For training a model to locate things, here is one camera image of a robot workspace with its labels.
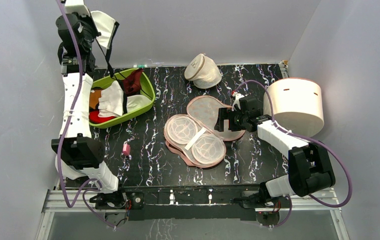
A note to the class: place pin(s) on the cream mesh bra wash bag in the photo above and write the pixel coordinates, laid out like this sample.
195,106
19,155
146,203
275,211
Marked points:
203,72

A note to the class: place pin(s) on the green white small tube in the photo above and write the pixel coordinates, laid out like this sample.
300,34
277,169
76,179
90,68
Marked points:
140,66

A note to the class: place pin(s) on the floral pink mesh laundry bag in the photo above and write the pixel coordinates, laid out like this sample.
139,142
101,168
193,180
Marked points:
192,135

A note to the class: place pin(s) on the green plastic basin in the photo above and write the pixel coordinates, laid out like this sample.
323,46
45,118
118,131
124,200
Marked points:
104,82

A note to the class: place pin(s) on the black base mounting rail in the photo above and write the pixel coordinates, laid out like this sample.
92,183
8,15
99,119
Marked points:
243,202

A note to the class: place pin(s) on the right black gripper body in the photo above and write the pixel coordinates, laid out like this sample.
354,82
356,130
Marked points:
224,118

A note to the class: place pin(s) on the large white cylindrical container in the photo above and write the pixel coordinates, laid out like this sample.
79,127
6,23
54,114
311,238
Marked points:
296,104

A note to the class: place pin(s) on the white bra black trim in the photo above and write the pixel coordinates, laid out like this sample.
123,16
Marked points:
108,28

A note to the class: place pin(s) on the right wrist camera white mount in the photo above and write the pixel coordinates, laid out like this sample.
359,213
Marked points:
236,103

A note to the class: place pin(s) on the red garment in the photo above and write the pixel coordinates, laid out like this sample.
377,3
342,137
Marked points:
96,119

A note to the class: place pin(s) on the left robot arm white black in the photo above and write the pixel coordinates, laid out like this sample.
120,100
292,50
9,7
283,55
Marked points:
78,154

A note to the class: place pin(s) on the maroon bra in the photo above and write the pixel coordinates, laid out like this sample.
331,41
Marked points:
132,85

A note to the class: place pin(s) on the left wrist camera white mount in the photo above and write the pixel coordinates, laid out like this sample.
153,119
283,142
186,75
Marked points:
76,6

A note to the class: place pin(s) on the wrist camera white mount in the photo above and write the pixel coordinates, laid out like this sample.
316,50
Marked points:
236,103
76,6

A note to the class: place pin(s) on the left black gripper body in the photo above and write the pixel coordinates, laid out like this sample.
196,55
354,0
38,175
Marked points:
88,26

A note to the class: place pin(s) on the white cloth garment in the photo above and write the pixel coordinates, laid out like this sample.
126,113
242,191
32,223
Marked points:
112,100

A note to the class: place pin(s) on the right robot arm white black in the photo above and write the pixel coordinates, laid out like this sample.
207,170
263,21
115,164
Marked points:
309,165

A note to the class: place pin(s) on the orange garment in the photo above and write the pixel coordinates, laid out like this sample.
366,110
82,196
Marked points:
95,95

